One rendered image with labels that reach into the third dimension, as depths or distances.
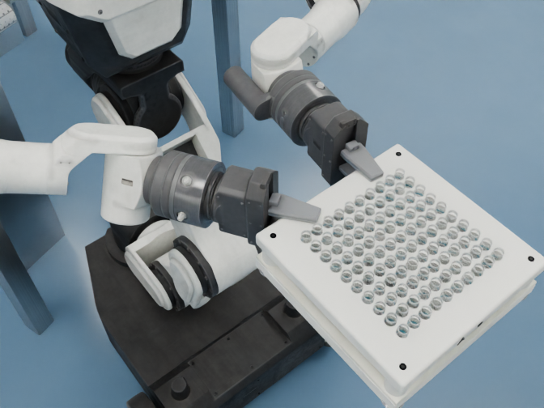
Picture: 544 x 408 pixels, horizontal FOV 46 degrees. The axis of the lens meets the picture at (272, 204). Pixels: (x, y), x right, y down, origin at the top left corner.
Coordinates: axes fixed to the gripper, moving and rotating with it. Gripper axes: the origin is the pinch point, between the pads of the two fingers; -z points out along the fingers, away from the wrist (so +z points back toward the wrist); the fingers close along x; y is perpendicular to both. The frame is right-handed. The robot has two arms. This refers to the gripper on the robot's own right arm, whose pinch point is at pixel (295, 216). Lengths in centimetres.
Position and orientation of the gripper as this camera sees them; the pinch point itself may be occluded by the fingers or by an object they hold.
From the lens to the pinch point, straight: 79.2
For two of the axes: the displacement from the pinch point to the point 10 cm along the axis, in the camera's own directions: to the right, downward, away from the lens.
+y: -3.3, 7.3, -6.0
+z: -9.4, -2.5, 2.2
